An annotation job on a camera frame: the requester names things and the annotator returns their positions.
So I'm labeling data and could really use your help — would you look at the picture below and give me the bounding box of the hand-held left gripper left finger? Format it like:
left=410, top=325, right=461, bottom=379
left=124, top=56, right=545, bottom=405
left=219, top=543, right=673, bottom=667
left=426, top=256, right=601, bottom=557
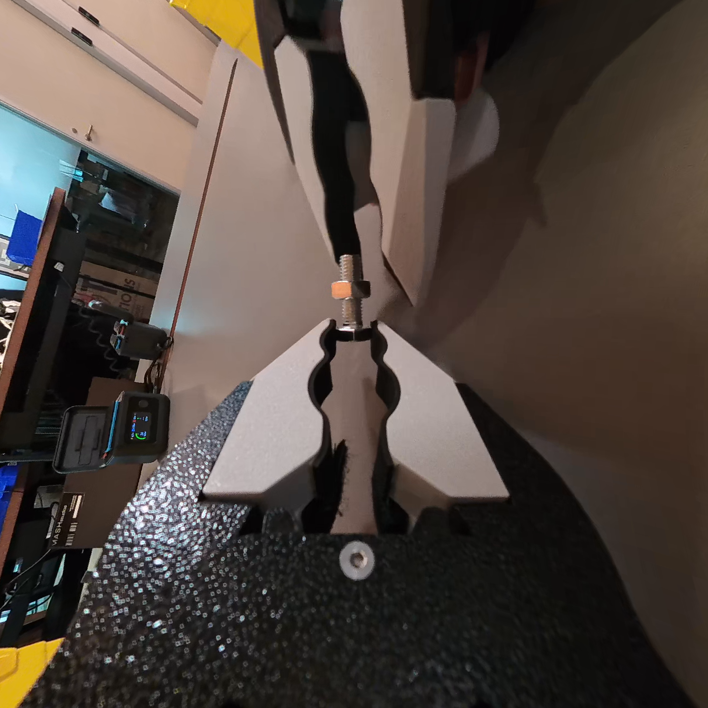
left=201, top=319, right=339, bottom=512

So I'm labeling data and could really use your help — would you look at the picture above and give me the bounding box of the glass window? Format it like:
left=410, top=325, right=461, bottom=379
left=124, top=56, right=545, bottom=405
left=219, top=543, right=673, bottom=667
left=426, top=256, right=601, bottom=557
left=0, top=102, right=181, bottom=266

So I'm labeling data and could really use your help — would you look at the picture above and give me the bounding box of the plain cardboard box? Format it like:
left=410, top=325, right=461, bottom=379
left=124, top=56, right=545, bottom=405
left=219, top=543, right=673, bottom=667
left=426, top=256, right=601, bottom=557
left=86, top=376, right=145, bottom=410

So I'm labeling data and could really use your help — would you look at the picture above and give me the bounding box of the black blue charger device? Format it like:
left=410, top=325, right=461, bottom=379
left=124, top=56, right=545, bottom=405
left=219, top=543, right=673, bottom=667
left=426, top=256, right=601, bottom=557
left=111, top=320, right=171, bottom=359

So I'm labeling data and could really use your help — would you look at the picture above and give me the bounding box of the dark monitor with wooden edge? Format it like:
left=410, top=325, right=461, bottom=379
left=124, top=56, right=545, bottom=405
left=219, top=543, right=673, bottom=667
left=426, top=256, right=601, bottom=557
left=0, top=187, right=88, bottom=460

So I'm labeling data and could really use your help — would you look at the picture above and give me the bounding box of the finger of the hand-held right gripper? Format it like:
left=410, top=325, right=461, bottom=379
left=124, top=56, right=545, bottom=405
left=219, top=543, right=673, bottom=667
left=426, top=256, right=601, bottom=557
left=274, top=34, right=370, bottom=265
left=339, top=0, right=458, bottom=308

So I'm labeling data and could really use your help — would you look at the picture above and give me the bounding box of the black framed sign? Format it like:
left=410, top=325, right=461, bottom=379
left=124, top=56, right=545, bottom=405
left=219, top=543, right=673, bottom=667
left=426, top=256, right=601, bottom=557
left=0, top=235, right=27, bottom=276

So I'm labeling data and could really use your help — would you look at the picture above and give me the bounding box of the blue storage bin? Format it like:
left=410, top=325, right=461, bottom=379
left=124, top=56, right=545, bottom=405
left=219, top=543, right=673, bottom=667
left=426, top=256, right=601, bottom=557
left=11, top=210, right=48, bottom=266

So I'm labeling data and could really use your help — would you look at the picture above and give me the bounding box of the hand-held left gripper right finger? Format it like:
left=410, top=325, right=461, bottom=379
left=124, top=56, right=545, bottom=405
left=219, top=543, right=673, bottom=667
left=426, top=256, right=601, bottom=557
left=369, top=320, right=511, bottom=522

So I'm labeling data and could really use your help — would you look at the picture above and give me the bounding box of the black battery pack with display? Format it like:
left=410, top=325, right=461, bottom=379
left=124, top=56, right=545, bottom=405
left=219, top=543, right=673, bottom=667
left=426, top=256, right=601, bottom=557
left=52, top=390, right=170, bottom=475

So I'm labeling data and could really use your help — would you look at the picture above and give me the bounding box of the stack of blue bins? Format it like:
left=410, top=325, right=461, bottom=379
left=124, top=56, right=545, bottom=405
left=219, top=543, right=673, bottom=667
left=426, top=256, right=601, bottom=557
left=0, top=464, right=22, bottom=532

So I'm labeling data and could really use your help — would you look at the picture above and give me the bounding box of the yellow plastic bin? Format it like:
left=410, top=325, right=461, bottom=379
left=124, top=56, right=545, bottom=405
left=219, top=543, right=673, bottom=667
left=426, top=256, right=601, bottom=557
left=0, top=636, right=64, bottom=708
left=170, top=0, right=264, bottom=70

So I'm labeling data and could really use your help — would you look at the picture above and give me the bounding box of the silver hex bolt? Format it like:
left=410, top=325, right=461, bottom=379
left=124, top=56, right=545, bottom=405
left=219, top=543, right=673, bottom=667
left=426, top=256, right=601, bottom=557
left=336, top=254, right=370, bottom=343

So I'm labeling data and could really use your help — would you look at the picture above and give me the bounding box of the person's right hand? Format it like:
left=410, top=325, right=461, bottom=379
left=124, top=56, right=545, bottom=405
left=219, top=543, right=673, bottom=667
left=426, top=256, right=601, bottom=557
left=454, top=30, right=493, bottom=104

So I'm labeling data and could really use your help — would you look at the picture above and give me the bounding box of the brown box with black label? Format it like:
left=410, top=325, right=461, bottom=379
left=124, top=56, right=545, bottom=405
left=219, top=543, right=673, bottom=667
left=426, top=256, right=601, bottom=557
left=49, top=464, right=147, bottom=551

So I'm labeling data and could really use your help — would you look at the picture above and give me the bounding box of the printed cardboard box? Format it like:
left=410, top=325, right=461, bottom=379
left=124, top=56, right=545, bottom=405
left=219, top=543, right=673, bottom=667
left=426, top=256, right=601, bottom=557
left=77, top=260, right=161, bottom=323

